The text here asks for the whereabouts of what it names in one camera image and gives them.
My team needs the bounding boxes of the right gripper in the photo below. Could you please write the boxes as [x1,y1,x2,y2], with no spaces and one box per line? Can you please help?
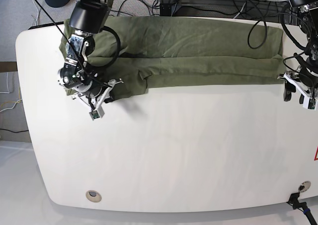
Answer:
[72,78,123,111]

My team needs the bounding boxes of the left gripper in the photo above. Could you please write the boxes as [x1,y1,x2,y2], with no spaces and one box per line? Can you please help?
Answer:
[278,71,318,104]

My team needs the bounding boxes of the olive green T-shirt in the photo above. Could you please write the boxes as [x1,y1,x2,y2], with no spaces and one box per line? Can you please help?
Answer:
[58,15,285,104]

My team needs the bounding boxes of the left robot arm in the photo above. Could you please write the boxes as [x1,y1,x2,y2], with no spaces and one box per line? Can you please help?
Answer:
[246,0,318,110]

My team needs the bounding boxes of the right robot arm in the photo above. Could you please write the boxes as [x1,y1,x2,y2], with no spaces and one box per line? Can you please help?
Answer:
[58,0,121,118]

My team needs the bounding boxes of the red warning triangle sticker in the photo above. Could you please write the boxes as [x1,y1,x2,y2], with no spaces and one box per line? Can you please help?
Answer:
[314,147,318,161]

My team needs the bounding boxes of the right table grommet hole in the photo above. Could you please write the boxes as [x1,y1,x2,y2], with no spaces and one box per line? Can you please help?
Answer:
[298,181,311,193]

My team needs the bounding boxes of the table grommet hole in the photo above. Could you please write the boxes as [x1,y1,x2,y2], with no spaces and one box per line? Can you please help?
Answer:
[298,181,311,193]
[85,190,102,203]

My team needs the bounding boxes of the left table grommet hole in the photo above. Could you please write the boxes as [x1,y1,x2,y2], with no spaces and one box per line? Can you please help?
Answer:
[85,190,102,203]

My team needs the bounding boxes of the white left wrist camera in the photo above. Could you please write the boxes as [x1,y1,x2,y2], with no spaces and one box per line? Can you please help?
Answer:
[303,97,318,110]

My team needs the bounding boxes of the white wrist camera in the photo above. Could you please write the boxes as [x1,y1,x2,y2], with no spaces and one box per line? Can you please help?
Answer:
[303,97,318,110]
[89,107,104,121]

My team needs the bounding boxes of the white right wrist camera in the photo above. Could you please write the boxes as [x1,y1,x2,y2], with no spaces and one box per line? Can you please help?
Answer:
[89,107,104,121]

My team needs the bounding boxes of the black clamp with cable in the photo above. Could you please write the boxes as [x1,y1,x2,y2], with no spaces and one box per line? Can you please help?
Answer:
[287,192,317,225]

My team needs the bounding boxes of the silver central frame column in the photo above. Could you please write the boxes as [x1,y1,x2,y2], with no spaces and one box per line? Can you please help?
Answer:
[159,0,181,16]

